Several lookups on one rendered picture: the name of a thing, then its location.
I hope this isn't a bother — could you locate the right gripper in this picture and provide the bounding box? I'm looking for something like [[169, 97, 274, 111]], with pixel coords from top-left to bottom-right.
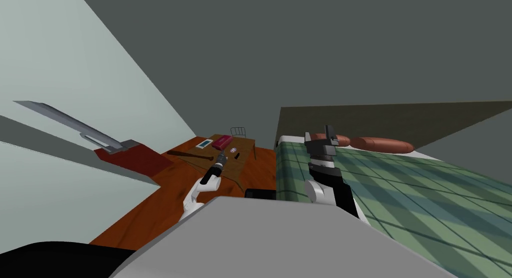
[[304, 125, 340, 162]]

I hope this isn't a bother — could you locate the red-brown pillow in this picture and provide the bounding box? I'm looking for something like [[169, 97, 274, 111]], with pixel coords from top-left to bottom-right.
[[350, 136, 415, 155], [310, 133, 352, 148]]

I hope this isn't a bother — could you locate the grey door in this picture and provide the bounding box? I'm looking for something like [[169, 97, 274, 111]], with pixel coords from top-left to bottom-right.
[[13, 100, 141, 155]]

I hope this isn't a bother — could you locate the dark red book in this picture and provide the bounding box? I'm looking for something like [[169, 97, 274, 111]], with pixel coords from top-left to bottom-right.
[[211, 134, 235, 151]]

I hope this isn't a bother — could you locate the bed with green plaid blanket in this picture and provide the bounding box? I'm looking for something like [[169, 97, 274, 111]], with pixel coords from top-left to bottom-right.
[[274, 100, 512, 278]]

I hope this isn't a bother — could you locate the dark brown baseball bat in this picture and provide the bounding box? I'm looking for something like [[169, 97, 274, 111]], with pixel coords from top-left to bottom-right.
[[166, 150, 215, 161]]

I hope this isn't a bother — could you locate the brown wooden table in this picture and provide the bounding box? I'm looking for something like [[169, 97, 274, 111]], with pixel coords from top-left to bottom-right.
[[175, 134, 257, 192]]

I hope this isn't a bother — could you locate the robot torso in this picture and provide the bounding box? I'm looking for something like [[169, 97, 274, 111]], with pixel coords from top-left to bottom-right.
[[109, 188, 458, 278]]

